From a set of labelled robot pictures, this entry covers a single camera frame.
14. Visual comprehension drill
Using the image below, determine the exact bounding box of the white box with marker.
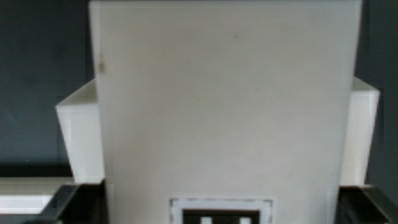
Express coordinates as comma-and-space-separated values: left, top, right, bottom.
56, 0, 381, 224

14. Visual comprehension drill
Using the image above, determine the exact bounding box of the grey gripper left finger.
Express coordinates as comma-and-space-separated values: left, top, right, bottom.
24, 183, 109, 224

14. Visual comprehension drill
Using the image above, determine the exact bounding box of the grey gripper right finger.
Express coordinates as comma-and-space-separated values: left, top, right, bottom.
335, 185, 398, 224

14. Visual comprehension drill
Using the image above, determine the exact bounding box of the white block at left edge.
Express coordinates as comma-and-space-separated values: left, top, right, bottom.
0, 177, 75, 214

